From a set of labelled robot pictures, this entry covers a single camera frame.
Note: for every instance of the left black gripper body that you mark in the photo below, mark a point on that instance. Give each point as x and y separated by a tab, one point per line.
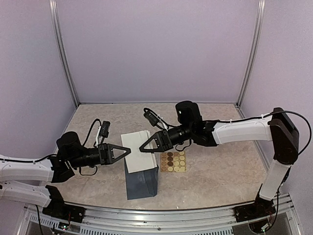
103	153

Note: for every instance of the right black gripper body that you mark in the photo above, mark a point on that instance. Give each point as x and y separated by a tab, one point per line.
167	142

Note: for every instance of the round sticker seal sheet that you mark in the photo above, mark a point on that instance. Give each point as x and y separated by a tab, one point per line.
173	162

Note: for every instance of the beige lined letter paper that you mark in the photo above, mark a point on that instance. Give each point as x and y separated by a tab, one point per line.
138	161

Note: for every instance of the blue grey envelope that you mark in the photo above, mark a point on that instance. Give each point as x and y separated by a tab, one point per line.
142	184

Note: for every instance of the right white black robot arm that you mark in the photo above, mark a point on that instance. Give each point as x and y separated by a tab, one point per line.
275	127

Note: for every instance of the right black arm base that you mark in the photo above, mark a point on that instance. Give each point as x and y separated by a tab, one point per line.
259	208

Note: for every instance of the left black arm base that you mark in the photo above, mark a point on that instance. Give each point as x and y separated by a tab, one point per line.
59	209

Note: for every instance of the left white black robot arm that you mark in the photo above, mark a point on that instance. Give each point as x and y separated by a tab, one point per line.
29	181

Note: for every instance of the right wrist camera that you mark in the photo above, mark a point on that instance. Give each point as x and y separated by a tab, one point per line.
154	119

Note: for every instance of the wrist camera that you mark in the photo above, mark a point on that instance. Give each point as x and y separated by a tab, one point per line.
154	119
102	133

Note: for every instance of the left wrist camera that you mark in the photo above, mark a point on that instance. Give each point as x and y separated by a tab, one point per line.
102	133

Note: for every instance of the front aluminium frame rail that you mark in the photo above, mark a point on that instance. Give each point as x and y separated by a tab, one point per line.
110	221

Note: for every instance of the left aluminium corner post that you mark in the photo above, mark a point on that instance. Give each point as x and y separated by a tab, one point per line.
62	52

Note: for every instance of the aluminium corner post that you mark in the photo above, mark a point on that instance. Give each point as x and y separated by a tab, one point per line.
62	52
253	52

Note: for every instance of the right aluminium corner post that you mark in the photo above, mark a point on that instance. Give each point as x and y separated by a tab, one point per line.
253	52

